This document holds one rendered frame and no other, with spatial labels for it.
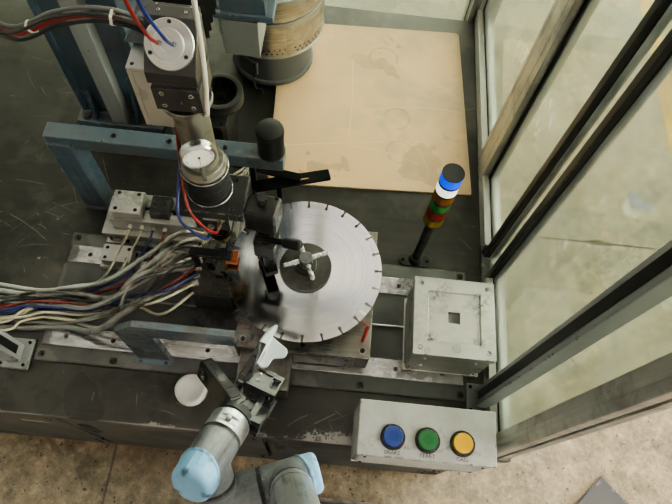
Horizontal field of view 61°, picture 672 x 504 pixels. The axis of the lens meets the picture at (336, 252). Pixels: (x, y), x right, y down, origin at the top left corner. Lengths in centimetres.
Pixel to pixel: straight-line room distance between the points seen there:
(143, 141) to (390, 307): 69
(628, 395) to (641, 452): 158
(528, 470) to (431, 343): 106
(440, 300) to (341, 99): 72
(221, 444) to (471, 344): 57
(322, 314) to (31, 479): 135
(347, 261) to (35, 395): 76
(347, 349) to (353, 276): 17
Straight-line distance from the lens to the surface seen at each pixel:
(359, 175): 159
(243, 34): 115
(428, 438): 121
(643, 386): 81
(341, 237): 127
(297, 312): 120
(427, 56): 190
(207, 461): 100
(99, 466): 219
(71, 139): 137
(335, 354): 128
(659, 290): 76
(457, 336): 128
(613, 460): 236
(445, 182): 114
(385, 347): 139
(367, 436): 120
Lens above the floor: 208
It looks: 64 degrees down
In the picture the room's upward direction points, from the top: 8 degrees clockwise
